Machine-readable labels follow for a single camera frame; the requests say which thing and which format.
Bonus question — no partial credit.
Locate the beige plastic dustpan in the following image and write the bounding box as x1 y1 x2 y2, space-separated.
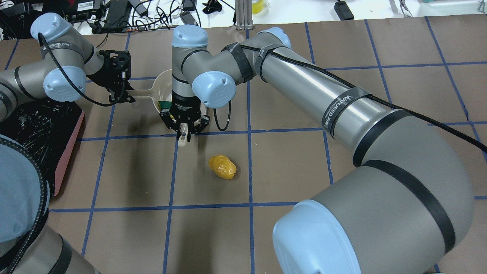
126 69 172 113

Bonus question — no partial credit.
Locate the black power brick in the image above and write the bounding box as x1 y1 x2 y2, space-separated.
334 0 355 21

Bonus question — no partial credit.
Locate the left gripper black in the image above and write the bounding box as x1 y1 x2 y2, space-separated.
91 50 136 105

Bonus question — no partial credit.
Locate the beige hand brush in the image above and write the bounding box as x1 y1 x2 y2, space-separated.
177 123 190 147

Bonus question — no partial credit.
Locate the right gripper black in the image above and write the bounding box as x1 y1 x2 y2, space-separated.
159 90 210 138

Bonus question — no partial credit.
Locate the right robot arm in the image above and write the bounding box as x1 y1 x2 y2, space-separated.
160 25 486 274

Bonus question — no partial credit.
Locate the green yellow sponge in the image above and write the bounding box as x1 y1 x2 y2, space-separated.
158 101 172 111

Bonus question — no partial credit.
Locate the bin with black bag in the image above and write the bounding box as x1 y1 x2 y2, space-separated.
0 98 85 196

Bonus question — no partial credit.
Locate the aluminium frame post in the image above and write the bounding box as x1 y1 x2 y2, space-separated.
235 0 254 30

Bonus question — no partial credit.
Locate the black power adapter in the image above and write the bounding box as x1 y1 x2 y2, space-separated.
102 0 129 33

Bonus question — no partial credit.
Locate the yellow tape roll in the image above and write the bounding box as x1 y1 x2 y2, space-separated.
251 0 270 15

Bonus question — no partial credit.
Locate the yellow round bread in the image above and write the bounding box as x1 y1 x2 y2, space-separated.
208 155 237 180

